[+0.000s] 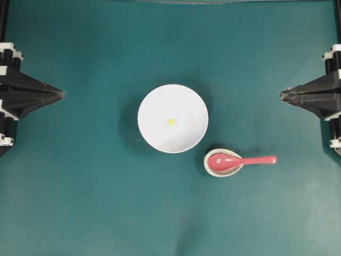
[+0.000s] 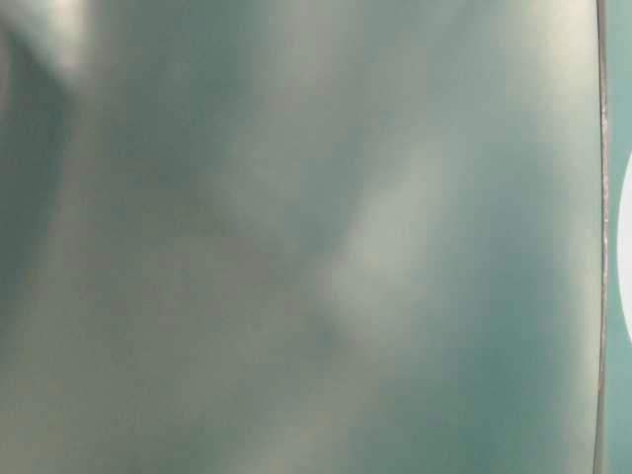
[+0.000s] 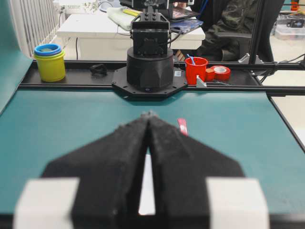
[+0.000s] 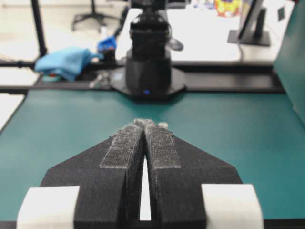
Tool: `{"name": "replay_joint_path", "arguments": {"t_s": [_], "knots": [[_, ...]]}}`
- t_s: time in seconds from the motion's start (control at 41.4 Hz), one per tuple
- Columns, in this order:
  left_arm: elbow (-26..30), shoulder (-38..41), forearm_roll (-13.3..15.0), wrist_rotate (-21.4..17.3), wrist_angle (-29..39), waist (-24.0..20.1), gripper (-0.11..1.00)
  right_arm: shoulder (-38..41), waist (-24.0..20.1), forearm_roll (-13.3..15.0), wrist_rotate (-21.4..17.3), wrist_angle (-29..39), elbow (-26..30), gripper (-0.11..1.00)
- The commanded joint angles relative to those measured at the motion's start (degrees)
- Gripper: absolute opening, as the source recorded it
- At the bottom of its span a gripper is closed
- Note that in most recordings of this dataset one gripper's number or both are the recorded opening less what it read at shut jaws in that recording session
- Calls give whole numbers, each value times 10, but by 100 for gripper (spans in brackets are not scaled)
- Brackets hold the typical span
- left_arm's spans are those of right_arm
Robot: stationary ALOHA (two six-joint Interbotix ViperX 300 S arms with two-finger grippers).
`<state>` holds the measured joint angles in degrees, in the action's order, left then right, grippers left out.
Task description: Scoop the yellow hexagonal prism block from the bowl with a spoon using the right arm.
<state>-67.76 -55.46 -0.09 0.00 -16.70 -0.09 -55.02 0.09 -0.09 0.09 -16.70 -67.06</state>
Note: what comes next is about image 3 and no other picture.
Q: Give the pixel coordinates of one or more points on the black office chair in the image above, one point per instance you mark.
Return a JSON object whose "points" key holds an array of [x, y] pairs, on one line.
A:
{"points": [[254, 46]]}

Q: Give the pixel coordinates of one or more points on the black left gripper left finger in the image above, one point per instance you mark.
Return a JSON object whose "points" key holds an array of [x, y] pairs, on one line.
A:
{"points": [[96, 186]]}

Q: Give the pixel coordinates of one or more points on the black binder clip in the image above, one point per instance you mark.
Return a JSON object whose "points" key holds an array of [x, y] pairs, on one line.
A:
{"points": [[98, 69]]}

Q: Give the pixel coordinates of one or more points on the dark green jacket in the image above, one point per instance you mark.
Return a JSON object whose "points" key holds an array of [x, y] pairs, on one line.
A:
{"points": [[235, 16]]}

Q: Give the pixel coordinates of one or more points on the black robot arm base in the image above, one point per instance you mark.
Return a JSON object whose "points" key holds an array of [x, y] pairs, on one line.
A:
{"points": [[149, 68]]}

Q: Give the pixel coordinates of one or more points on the red tape roll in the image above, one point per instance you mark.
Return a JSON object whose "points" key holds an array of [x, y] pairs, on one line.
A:
{"points": [[217, 72]]}

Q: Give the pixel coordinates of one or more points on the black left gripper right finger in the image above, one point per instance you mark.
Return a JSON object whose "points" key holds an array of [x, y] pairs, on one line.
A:
{"points": [[197, 187]]}

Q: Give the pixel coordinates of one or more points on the white desk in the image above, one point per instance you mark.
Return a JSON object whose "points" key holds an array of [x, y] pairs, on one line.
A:
{"points": [[95, 37]]}

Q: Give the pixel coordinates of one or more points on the silver corner bracket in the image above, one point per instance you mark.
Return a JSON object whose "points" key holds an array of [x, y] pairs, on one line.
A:
{"points": [[200, 81]]}

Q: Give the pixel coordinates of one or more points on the white radiator grille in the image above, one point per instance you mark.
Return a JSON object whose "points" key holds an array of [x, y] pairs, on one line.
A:
{"points": [[35, 23]]}

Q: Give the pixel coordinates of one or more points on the blue plastic cup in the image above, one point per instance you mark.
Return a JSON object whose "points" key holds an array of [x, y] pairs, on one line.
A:
{"points": [[49, 49]]}

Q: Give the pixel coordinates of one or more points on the red plastic cup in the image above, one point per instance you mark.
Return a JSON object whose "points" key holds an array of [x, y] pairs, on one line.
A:
{"points": [[193, 70]]}

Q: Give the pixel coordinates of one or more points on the yellow plastic cup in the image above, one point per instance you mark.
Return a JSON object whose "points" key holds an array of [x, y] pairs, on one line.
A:
{"points": [[51, 68]]}

